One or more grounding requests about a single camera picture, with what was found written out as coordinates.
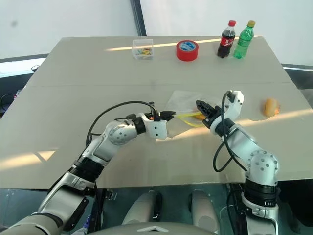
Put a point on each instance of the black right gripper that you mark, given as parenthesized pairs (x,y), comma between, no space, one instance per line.
(212,116)

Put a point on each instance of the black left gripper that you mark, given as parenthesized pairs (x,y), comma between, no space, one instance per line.
(157,116)

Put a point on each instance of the long sesame bread bun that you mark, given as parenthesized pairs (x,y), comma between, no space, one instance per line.
(200,117)

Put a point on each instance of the clear zip bag yellow seal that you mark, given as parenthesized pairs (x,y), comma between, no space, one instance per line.
(181,102)

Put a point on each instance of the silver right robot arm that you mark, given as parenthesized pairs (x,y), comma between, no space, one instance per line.
(256,166)

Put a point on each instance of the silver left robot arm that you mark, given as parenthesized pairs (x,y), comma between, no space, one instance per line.
(97,149)

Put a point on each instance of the yellow-orange blurry fruit-like object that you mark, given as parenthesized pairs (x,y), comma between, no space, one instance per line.
(271,106)

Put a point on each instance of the red tape roll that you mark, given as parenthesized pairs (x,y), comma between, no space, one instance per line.
(187,51)

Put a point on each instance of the cola bottle red cap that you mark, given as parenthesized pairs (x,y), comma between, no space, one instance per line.
(226,41)

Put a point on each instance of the clear plastic box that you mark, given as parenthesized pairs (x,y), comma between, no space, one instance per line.
(143,50)

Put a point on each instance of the green bottle yellow cap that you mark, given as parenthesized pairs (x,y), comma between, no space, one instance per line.
(243,41)

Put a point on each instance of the black table leg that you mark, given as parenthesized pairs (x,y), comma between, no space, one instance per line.
(236,195)
(100,208)

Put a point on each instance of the grey rounded robot leg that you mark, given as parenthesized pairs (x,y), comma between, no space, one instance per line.
(141,208)
(204,210)

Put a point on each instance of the dark window pillar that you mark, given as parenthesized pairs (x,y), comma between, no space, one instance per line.
(138,17)

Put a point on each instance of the grey robot torso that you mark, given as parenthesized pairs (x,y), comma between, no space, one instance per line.
(151,230)

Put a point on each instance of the blue object under table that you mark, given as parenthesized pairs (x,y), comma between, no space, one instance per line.
(88,224)

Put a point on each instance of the red and white device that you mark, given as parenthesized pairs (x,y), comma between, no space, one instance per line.
(18,93)

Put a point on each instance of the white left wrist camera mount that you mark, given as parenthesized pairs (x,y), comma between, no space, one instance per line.
(159,129)

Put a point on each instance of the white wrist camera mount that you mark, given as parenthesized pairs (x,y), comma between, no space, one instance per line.
(234,105)
(159,129)

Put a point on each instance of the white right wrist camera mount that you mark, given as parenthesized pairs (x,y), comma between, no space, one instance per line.
(234,105)

